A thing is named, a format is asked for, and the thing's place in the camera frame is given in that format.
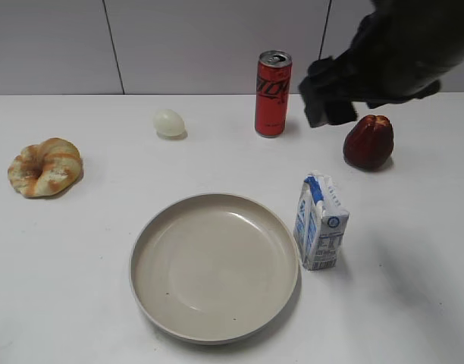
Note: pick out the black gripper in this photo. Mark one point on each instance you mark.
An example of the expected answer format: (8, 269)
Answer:
(399, 52)

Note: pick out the white blue milk carton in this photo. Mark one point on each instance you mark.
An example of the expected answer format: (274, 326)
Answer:
(320, 223)

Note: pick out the beige round plate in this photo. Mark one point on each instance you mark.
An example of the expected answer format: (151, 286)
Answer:
(213, 268)

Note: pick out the red soda can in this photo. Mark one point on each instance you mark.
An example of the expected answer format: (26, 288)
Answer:
(272, 92)

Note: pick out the dark red wax apple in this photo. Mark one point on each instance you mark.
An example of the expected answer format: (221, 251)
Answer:
(370, 143)

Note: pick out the white egg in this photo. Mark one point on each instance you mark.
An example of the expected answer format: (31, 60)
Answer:
(168, 123)

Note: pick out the twisted bread roll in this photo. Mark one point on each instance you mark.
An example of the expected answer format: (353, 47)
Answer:
(45, 169)

